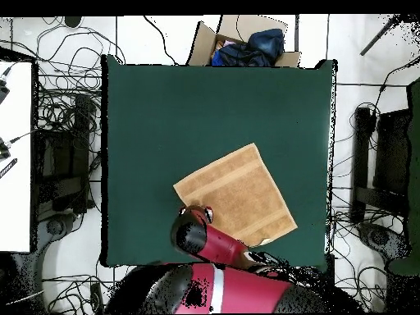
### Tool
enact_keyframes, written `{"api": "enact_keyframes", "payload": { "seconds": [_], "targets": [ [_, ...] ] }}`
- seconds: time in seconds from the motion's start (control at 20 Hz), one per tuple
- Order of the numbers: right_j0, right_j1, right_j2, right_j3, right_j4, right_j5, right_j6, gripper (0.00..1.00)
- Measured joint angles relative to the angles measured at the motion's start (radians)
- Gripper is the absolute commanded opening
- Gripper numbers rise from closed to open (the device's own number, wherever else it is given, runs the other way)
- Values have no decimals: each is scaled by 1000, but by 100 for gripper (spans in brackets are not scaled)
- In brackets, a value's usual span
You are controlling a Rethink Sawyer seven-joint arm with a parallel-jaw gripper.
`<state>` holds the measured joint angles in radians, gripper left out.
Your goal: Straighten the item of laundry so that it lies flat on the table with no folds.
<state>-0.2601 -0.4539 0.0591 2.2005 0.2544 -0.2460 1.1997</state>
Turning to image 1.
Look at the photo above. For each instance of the orange terry towel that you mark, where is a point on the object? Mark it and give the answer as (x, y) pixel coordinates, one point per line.
(236, 193)

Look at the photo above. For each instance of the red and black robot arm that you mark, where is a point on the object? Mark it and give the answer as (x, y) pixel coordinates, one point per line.
(242, 288)

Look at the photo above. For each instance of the dark green table cloth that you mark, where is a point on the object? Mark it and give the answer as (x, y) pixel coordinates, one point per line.
(197, 115)

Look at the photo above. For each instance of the long black power brick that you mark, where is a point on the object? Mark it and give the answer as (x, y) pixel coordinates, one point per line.
(96, 297)

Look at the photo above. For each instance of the grey chair base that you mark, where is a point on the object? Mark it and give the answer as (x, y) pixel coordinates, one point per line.
(380, 238)
(55, 226)

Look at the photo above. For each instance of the cardboard box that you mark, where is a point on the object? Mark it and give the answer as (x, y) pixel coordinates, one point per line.
(200, 42)

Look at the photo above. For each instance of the blue clothes pile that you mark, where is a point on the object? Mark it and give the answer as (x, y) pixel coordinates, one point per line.
(262, 42)

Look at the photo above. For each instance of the white table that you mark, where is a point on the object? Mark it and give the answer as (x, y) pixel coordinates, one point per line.
(16, 197)

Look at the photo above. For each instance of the small green table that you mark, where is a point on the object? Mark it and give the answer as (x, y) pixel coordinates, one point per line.
(414, 197)

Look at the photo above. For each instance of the dark oval object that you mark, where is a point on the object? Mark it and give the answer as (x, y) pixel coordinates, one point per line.
(73, 21)

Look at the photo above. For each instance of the grey metal rod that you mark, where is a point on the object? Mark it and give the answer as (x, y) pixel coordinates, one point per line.
(377, 36)

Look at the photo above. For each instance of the black metal frame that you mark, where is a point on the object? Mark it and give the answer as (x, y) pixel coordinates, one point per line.
(361, 157)
(80, 131)

